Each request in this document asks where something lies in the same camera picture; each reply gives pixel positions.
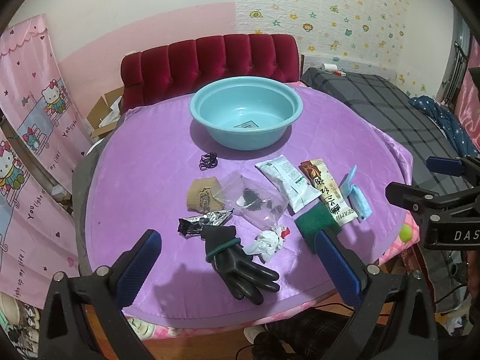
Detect yellow-green ball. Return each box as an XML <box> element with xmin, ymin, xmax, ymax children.
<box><xmin>399</xmin><ymin>223</ymin><xmax>413</xmax><ymax>243</ymax></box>

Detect brown snack packet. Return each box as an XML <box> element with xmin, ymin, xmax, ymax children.
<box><xmin>299</xmin><ymin>158</ymin><xmax>358</xmax><ymax>227</ymax></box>

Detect black hair ties bundle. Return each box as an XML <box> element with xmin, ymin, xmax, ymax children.
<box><xmin>198</xmin><ymin>152</ymin><xmax>219</xmax><ymax>172</ymax></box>

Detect light blue plastic basin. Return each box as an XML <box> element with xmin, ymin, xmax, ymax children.
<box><xmin>190</xmin><ymin>76</ymin><xmax>304</xmax><ymax>151</ymax></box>

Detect dark blue star cloth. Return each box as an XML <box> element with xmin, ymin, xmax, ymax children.
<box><xmin>408</xmin><ymin>95</ymin><xmax>479</xmax><ymax>157</ymax></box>

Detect silver foil wrapper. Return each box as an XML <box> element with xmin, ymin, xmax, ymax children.
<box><xmin>177</xmin><ymin>210</ymin><xmax>233</xmax><ymax>237</ymax></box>

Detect green scouring pad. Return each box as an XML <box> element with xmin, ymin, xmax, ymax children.
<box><xmin>295</xmin><ymin>202</ymin><xmax>342</xmax><ymax>254</ymax></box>

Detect white snack packet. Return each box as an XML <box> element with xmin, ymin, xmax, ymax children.
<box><xmin>255</xmin><ymin>154</ymin><xmax>320</xmax><ymax>214</ymax></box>

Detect grey plaid bedding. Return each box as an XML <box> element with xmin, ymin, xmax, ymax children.
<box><xmin>301</xmin><ymin>67</ymin><xmax>470</xmax><ymax>194</ymax></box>

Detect cardboard box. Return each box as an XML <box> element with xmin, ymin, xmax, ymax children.
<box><xmin>86</xmin><ymin>87</ymin><xmax>124</xmax><ymax>139</ymax></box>

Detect purple quilted table cover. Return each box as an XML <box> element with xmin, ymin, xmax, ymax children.
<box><xmin>85</xmin><ymin>88</ymin><xmax>413</xmax><ymax>328</ymax></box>

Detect pink Hello Kitty curtain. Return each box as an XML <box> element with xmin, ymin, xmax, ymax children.
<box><xmin>1</xmin><ymin>15</ymin><xmax>91</xmax><ymax>307</ymax></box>

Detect red velvet tufted headboard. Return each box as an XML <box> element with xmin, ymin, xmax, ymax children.
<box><xmin>120</xmin><ymin>34</ymin><xmax>300</xmax><ymax>113</ymax></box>

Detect clear zip bag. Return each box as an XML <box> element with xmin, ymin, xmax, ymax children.
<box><xmin>216</xmin><ymin>172</ymin><xmax>288</xmax><ymax>231</ymax></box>

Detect white bottle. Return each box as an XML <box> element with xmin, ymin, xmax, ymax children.
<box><xmin>320</xmin><ymin>63</ymin><xmax>338</xmax><ymax>73</ymax></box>

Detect black rubber glove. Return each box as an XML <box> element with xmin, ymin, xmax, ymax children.
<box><xmin>201</xmin><ymin>225</ymin><xmax>280</xmax><ymax>305</ymax></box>

